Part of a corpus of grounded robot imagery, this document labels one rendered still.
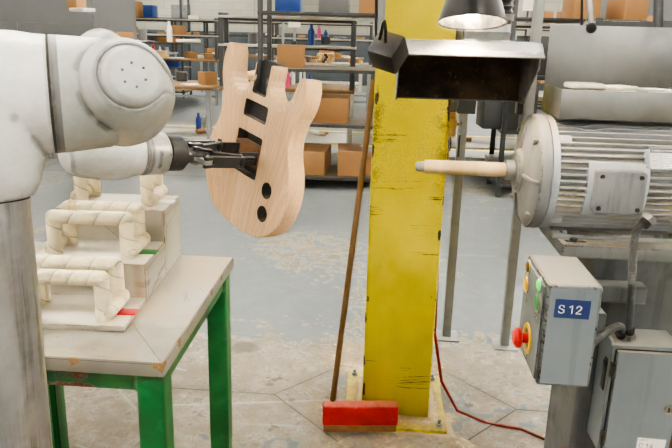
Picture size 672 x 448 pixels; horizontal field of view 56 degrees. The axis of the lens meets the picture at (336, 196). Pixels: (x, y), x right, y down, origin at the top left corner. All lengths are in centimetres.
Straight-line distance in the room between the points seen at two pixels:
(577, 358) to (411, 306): 133
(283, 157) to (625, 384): 86
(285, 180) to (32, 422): 76
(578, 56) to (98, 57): 112
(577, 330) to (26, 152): 94
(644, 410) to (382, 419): 133
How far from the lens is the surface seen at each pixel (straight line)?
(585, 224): 147
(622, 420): 154
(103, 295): 140
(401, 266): 245
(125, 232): 151
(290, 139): 136
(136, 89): 69
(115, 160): 129
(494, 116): 630
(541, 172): 136
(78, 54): 73
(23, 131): 72
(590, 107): 141
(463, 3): 128
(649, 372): 150
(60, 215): 156
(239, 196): 152
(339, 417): 263
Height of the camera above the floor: 155
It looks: 15 degrees down
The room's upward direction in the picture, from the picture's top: 2 degrees clockwise
